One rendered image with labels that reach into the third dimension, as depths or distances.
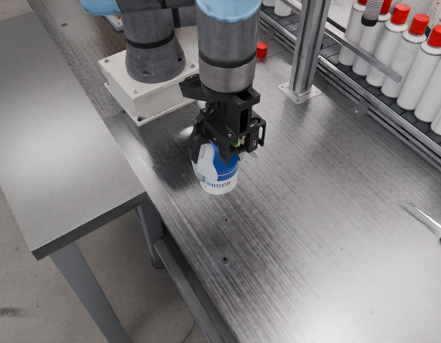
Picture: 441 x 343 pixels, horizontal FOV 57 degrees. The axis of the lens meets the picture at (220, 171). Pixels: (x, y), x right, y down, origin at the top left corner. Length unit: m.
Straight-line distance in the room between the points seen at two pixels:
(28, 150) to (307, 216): 0.67
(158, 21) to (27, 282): 1.25
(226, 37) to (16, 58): 0.98
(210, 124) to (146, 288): 1.19
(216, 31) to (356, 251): 0.53
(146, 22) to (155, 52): 0.08
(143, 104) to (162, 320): 0.91
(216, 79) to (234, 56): 0.04
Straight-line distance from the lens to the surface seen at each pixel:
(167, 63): 1.00
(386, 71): 1.05
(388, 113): 1.07
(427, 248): 0.91
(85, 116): 1.10
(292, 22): 1.33
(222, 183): 0.71
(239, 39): 0.49
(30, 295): 1.83
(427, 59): 1.00
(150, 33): 0.96
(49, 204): 0.94
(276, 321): 0.76
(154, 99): 1.02
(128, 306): 1.69
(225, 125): 0.58
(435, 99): 1.03
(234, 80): 0.52
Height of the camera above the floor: 1.54
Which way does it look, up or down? 50 degrees down
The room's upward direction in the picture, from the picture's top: straight up
